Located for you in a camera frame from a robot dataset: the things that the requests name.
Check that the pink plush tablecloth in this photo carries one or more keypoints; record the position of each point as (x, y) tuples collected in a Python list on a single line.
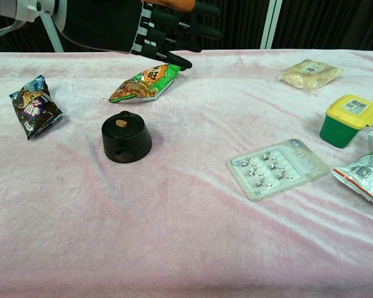
[(186, 232)]

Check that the beige rice packet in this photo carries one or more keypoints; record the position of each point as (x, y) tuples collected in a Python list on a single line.
[(311, 74)]

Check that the black teapot body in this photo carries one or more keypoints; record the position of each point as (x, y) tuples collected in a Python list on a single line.
[(127, 150)]

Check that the green container yellow lid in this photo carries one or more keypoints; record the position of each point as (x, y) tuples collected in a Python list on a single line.
[(345, 124)]

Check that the green white snack bag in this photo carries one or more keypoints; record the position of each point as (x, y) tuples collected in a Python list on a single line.
[(365, 172)]

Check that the green orange snack bag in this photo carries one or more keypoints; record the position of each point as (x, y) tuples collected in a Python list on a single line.
[(143, 85)]

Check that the dark brown blue snack bag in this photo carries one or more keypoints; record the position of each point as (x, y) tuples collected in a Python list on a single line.
[(34, 108)]

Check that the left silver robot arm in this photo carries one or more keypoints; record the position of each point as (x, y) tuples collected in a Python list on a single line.
[(21, 7)]

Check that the white frame post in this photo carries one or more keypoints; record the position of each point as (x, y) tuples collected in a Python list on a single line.
[(54, 37), (272, 25)]

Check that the black curtain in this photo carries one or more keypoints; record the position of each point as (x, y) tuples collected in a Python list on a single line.
[(329, 21)]

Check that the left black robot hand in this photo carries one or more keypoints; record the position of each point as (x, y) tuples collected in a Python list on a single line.
[(105, 25)]

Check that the metal hooks blister card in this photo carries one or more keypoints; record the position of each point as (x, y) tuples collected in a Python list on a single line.
[(276, 169)]

